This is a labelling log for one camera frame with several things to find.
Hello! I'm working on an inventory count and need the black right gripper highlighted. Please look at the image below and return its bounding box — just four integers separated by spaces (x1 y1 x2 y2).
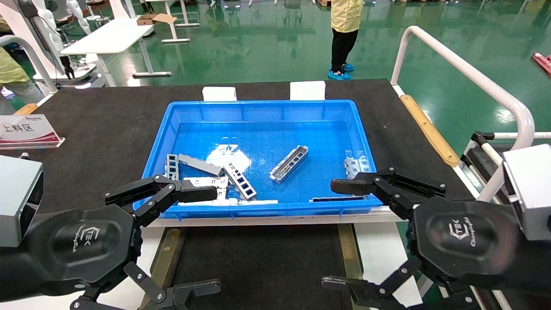
321 167 551 310

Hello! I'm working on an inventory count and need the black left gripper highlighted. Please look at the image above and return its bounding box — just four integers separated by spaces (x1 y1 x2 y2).
0 174 222 310

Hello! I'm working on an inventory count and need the olive side strip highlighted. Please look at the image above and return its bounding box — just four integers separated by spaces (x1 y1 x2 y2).
337 224 365 280
149 228 186 302

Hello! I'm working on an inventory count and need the black lower tray surface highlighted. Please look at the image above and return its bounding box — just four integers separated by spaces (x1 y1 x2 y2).
170 224 358 310

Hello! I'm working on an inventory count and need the long wooden edge strip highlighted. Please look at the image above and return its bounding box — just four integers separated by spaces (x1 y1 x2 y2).
399 94 461 168

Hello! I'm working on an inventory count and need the large blue plastic bin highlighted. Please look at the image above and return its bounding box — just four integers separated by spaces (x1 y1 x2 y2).
133 100 383 220

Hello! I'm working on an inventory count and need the white paper label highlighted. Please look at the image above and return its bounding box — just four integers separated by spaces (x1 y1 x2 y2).
202 87 238 102
290 81 326 101

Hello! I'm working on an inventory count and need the right white table railing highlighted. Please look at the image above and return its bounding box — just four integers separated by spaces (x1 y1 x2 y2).
390 25 536 203

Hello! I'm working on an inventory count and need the acrylic sign with Chinese text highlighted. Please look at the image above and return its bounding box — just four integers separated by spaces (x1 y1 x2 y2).
0 114 66 150

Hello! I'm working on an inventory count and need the white background table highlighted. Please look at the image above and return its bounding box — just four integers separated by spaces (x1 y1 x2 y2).
60 17 173 88
144 0 201 44

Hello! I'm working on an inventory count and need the short wooden edge strip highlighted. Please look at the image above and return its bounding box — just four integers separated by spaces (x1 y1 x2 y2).
12 102 40 116

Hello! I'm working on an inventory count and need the person in yellow coat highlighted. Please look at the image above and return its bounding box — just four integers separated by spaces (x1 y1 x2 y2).
0 46 31 85
329 0 365 74

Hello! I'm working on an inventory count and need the open cardboard box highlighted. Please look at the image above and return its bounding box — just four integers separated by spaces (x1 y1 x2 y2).
136 13 178 26

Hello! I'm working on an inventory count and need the left grey table railing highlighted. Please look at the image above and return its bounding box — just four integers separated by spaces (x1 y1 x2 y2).
0 34 59 94

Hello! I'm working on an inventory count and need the white humanoid robot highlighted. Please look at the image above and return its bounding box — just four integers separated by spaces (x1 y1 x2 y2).
17 0 99 90
65 0 93 36

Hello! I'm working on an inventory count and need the red floor object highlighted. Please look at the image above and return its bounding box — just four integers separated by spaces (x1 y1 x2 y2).
532 52 551 76

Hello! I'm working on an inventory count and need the flat metal bracket strip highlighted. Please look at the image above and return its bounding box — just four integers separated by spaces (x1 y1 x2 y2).
310 195 366 203

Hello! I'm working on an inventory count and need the pale metal bracket plate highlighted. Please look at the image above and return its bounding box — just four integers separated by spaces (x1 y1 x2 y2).
183 176 229 201

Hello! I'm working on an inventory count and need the long pale metal bracket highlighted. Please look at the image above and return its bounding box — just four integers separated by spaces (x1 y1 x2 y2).
178 198 279 206

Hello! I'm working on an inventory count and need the grey metal bracket bar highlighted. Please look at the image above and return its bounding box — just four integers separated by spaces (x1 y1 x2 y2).
177 154 225 177

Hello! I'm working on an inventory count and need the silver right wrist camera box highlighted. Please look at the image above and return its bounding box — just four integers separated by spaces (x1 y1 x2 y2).
503 144 551 242

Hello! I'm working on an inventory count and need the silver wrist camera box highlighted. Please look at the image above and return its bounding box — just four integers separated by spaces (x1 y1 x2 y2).
0 155 44 248
503 144 551 242

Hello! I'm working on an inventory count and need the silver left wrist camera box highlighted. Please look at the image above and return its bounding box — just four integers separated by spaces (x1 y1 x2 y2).
0 155 44 248

